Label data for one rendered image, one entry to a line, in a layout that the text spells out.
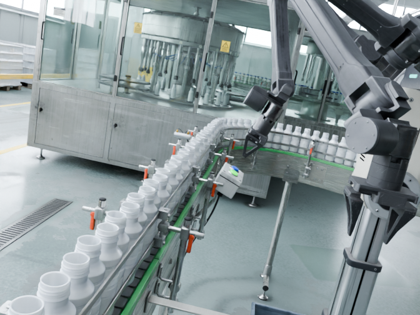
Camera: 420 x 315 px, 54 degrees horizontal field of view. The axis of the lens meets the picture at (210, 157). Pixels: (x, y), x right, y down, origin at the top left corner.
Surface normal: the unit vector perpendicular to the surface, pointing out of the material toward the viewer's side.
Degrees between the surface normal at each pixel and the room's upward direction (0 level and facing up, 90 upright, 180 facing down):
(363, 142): 89
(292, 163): 90
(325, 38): 93
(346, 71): 93
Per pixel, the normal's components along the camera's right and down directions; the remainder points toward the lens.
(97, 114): -0.13, 0.20
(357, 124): -0.82, -0.05
